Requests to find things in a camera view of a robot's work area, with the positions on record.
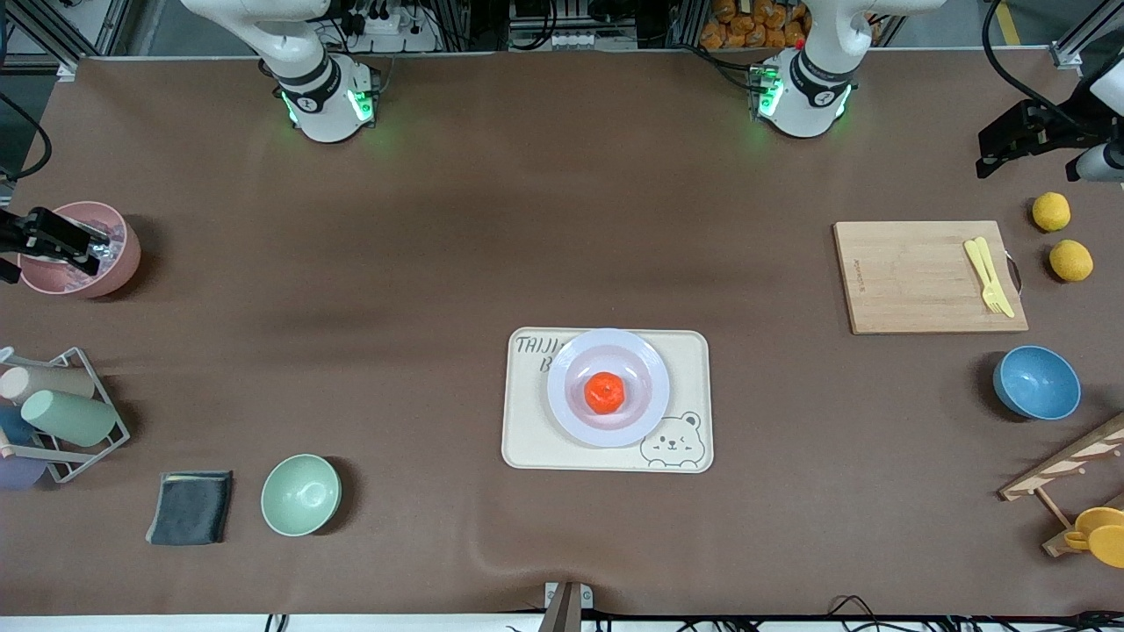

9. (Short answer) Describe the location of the white round plate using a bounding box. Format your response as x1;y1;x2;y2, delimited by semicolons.
546;327;672;449

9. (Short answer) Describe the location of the orange fruit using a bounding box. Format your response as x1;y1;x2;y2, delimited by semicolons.
584;371;627;416

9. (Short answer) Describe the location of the pink bowl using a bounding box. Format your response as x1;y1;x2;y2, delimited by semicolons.
17;201;142;298

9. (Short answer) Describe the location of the metal scoop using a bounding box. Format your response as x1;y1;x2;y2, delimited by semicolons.
83;221;117;264

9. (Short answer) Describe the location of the yellow lemon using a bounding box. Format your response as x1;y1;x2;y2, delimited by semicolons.
1031;191;1072;233
1049;239;1095;283

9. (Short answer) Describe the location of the yellow plastic fork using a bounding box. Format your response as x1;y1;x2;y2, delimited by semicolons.
964;239;1009;315

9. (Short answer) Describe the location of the beige cup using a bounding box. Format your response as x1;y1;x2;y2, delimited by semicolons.
0;364;96;405

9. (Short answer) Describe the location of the wooden cutting board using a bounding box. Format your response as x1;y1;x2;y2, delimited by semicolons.
832;219;1030;336

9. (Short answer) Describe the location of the mint green cup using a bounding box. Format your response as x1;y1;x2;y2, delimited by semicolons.
20;389;119;448

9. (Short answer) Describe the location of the purple cup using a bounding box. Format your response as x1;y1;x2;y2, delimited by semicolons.
0;455;47;491

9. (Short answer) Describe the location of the blue bowl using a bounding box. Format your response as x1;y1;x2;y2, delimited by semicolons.
993;345;1083;421

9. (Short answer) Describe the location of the bag of orange bread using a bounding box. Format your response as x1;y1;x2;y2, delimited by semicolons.
699;0;814;51

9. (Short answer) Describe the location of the dark grey folded cloth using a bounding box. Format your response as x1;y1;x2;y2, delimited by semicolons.
145;470;234;547

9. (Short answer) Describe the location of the wooden rack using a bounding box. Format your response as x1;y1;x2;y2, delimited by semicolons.
998;413;1124;559

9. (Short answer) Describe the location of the green bowl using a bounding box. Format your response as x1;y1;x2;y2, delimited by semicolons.
260;453;342;537

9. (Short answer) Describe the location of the yellow cup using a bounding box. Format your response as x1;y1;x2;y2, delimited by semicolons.
1063;506;1124;552
1087;524;1124;570

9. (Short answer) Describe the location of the cream bear print tray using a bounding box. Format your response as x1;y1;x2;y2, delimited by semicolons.
501;327;715;475

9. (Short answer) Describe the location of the white power strip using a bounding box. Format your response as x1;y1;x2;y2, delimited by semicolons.
551;30;638;51

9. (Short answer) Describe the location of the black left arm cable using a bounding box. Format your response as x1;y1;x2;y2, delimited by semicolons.
983;0;1092;117

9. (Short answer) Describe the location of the grey wire cup rack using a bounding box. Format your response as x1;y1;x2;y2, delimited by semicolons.
0;346;132;485

